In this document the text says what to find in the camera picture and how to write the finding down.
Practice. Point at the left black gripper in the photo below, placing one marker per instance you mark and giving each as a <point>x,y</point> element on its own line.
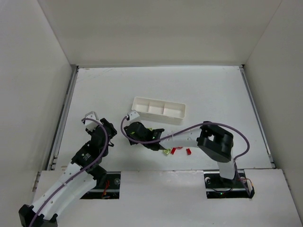
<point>108,128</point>

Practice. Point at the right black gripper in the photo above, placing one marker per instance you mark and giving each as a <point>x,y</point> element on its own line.
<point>132,132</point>

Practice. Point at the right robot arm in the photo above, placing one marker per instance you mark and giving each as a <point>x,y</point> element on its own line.
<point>214,141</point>

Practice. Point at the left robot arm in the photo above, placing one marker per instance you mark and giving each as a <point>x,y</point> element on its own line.
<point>81,175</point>

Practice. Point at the green square lego lower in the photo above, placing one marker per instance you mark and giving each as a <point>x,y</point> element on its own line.
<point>166,152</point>

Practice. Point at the white three-compartment tray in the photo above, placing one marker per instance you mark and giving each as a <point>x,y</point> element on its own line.
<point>159,111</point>

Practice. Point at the red lego wedge middle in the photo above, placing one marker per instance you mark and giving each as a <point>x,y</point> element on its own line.
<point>173,151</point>

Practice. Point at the red lego block right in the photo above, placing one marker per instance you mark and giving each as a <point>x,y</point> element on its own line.
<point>188,151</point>

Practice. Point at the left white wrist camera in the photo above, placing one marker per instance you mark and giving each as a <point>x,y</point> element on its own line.
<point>90,117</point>

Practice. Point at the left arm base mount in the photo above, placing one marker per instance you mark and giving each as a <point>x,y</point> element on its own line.
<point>109,190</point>

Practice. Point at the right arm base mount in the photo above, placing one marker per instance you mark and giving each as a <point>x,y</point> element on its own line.
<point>217,187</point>

